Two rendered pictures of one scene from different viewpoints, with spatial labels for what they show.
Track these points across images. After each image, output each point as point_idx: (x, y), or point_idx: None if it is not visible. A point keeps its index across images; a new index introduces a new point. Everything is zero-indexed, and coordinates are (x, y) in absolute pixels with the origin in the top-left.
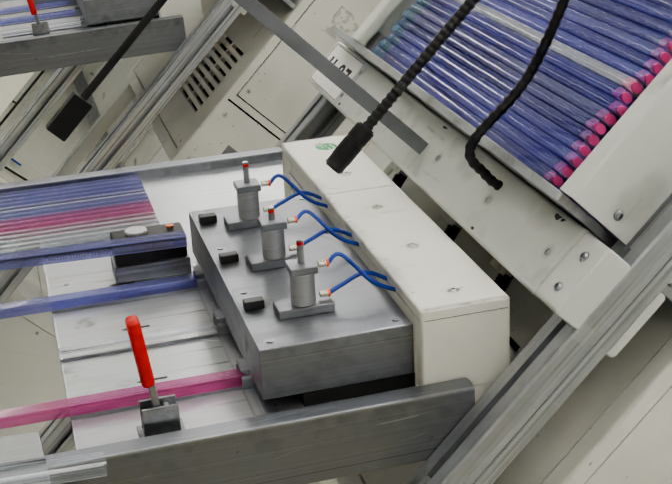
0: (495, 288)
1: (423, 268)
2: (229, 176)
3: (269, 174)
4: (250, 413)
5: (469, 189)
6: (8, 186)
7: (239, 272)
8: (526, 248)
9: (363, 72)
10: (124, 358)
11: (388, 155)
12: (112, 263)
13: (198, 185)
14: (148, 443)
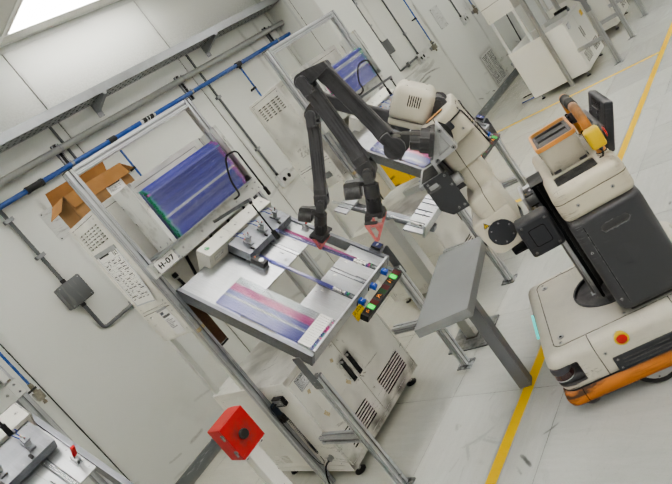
0: (256, 198)
1: (256, 207)
2: (199, 290)
3: (192, 284)
4: (292, 225)
5: (232, 206)
6: (242, 319)
7: (269, 231)
8: (250, 192)
9: (174, 248)
10: (291, 247)
11: (211, 232)
12: (266, 267)
13: (209, 291)
14: (311, 225)
